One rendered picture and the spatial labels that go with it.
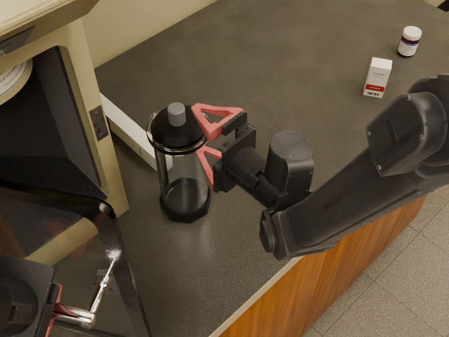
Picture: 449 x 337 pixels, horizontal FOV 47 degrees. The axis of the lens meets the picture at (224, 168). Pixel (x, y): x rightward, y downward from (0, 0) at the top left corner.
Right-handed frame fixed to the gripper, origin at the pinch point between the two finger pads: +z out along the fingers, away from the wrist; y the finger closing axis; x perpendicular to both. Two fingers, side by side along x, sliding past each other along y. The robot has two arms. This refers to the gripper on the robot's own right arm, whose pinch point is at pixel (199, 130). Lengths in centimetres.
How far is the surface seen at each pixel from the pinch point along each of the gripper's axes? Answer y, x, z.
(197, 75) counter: -26.0, -26.9, 32.4
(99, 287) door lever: 1.1, 27.2, -11.6
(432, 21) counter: -27, -88, 4
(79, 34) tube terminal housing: 17.3, 9.8, 12.0
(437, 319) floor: -121, -69, -43
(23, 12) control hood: 31.4, 19.8, 0.7
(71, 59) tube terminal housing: 14.3, 11.9, 12.0
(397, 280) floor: -121, -71, -24
